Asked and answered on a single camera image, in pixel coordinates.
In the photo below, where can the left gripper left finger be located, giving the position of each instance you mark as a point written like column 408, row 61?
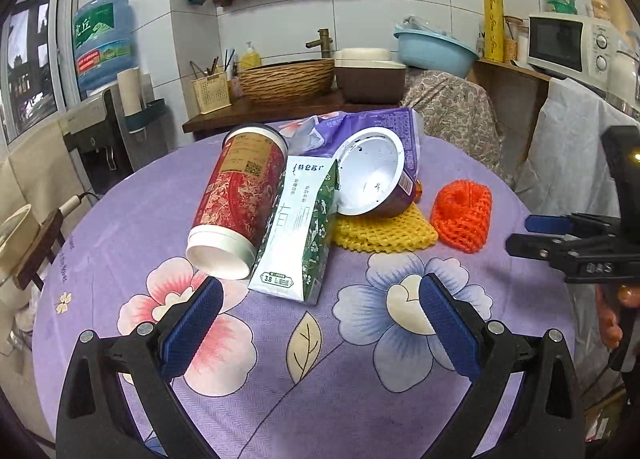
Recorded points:
column 94, row 418

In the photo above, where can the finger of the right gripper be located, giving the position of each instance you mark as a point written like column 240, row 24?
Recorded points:
column 536, row 246
column 546, row 224

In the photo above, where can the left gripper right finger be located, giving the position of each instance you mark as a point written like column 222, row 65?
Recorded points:
column 545, row 420

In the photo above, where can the orange foam fruit net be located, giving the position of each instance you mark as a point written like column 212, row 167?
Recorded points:
column 461, row 215

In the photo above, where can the yellow foam fruit net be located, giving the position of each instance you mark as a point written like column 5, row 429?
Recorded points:
column 406, row 232

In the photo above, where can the green white milk carton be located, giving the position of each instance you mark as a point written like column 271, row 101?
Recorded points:
column 291, row 259

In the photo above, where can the red paper cup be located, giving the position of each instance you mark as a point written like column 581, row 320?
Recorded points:
column 232, row 215

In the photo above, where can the right hand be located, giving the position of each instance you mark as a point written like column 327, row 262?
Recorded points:
column 611, row 333

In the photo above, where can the white cloth cover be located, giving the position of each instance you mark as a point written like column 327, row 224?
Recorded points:
column 565, row 172

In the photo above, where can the wooden cabinet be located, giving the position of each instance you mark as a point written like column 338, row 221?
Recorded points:
column 517, row 94

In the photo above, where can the floral patterned cloth cover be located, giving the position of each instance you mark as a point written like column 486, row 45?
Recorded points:
column 458, row 111

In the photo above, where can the white microwave oven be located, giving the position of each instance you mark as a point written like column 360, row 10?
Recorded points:
column 573, row 46

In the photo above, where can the blue plastic basin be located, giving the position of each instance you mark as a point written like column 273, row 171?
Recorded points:
column 429, row 50

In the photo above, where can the yellow roll package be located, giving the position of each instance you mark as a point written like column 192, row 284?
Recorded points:
column 494, row 30

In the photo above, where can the brown pot with white lid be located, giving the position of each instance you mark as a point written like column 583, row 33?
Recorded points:
column 369, row 76

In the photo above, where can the water dispenser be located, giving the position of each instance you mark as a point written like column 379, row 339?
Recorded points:
column 110, row 144

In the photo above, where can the brass faucet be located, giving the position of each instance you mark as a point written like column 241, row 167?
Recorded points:
column 323, row 41

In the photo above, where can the wicker basket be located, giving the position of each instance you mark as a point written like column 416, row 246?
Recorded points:
column 288, row 82

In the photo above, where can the wooden counter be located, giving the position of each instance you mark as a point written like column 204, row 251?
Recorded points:
column 245, row 111

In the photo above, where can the window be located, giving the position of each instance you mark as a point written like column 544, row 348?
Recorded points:
column 38, row 76

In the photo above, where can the yellow soap bottle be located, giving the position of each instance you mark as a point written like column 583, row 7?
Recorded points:
column 250, row 59

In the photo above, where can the beige utensil holder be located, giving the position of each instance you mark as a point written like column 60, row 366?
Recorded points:
column 212, row 88

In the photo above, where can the blue water jug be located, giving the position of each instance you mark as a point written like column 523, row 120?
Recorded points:
column 103, row 42

